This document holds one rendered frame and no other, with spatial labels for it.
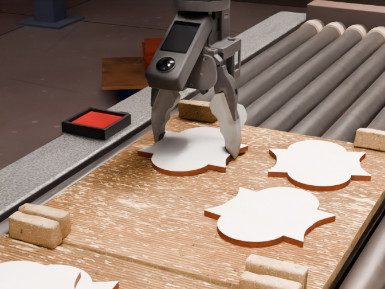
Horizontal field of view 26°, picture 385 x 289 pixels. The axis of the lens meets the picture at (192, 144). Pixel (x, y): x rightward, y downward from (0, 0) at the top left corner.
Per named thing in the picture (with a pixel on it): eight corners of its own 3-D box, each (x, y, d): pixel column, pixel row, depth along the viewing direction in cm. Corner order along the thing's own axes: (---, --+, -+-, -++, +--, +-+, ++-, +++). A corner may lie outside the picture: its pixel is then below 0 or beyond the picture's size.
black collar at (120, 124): (61, 132, 125) (61, 121, 124) (89, 116, 131) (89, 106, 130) (105, 140, 121) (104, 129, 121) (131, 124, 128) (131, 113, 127)
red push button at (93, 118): (69, 131, 125) (69, 122, 124) (91, 118, 130) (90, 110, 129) (103, 137, 122) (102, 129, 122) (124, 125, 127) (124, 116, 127)
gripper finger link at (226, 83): (249, 114, 107) (222, 50, 105) (244, 117, 105) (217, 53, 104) (219, 124, 109) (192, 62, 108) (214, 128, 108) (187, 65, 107)
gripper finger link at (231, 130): (267, 140, 112) (240, 77, 110) (250, 155, 107) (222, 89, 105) (247, 147, 113) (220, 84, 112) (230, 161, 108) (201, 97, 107)
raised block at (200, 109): (177, 118, 124) (177, 100, 123) (183, 114, 126) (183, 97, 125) (213, 124, 122) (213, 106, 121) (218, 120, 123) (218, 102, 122)
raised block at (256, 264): (242, 284, 81) (243, 260, 80) (250, 275, 83) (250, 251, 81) (302, 299, 79) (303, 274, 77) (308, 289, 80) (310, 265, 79)
